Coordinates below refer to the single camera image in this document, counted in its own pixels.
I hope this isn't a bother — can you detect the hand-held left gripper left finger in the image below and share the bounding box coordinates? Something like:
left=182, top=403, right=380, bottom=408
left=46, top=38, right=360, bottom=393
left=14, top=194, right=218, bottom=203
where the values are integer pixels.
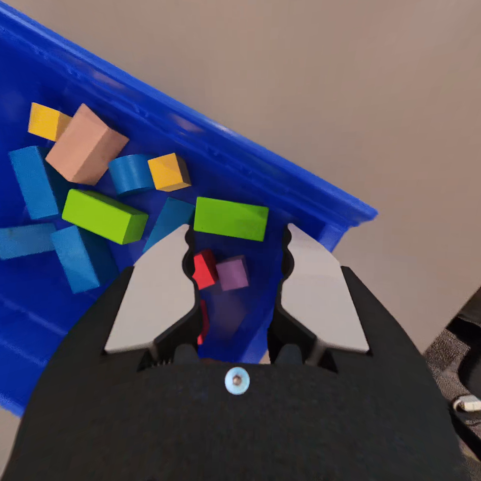
left=104, top=224, right=203, bottom=361

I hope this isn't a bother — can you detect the pile of coloured wooden blocks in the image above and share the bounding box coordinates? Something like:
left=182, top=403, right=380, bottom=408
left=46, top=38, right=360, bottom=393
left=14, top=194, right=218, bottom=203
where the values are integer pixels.
left=0, top=102, right=270, bottom=347

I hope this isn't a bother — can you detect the white floor cable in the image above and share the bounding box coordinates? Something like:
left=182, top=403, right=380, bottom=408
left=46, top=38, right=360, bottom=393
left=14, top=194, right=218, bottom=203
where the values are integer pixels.
left=451, top=394, right=481, bottom=415

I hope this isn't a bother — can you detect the blue plastic bin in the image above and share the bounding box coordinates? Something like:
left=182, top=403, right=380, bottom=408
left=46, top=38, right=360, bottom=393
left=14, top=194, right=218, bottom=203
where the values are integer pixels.
left=0, top=4, right=379, bottom=418

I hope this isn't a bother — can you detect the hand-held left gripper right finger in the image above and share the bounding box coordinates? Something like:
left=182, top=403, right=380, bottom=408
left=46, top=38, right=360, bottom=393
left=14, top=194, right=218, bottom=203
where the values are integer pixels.
left=269, top=223, right=371, bottom=361

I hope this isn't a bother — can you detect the grey desk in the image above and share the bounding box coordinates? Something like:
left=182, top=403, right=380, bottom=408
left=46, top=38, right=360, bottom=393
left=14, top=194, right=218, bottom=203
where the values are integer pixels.
left=0, top=0, right=481, bottom=451

